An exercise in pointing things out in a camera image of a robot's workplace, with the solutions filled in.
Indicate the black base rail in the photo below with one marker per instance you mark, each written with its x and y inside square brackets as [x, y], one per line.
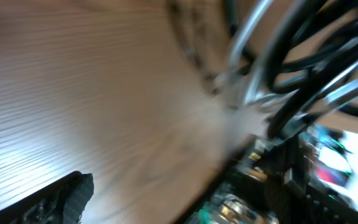
[237, 193]

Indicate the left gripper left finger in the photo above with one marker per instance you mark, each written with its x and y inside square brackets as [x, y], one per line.
[61, 202]

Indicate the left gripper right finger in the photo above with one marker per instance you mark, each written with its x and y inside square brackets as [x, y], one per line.
[285, 187]

